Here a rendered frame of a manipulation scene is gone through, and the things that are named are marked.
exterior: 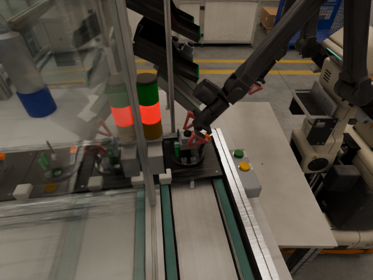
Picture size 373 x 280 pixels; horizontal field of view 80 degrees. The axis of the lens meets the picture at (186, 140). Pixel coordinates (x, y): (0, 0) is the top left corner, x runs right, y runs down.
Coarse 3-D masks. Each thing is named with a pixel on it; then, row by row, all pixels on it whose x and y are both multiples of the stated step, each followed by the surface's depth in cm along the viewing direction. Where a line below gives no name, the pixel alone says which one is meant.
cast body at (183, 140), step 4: (180, 132) 85; (184, 132) 83; (188, 132) 83; (180, 136) 85; (184, 136) 83; (188, 136) 83; (180, 140) 86; (184, 140) 83; (188, 140) 83; (176, 144) 86; (180, 144) 84; (184, 144) 85; (180, 148) 86; (184, 148) 86; (188, 148) 86; (192, 148) 87
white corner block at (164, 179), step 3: (168, 171) 83; (159, 174) 82; (162, 174) 82; (165, 174) 82; (168, 174) 82; (171, 174) 82; (159, 177) 81; (162, 177) 81; (165, 177) 81; (168, 177) 81; (171, 177) 81; (159, 180) 81; (162, 180) 81; (165, 180) 82; (168, 180) 82; (171, 180) 82; (162, 183) 83; (165, 183) 83; (168, 183) 83
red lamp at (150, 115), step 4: (156, 104) 50; (140, 108) 50; (144, 108) 49; (148, 108) 49; (152, 108) 49; (156, 108) 50; (140, 112) 51; (144, 112) 50; (148, 112) 50; (152, 112) 50; (156, 112) 51; (144, 116) 51; (148, 116) 51; (152, 116) 51; (156, 116) 51; (160, 116) 54; (144, 120) 52; (148, 120) 51; (152, 120) 51; (156, 120) 52
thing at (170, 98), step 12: (168, 0) 71; (168, 12) 73; (168, 24) 76; (168, 36) 79; (168, 48) 81; (168, 60) 84; (168, 72) 87; (168, 84) 92; (168, 96) 132; (168, 108) 136
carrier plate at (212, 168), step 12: (168, 144) 97; (168, 156) 92; (204, 156) 92; (216, 156) 92; (168, 168) 87; (180, 168) 87; (192, 168) 87; (204, 168) 87; (216, 168) 87; (180, 180) 83
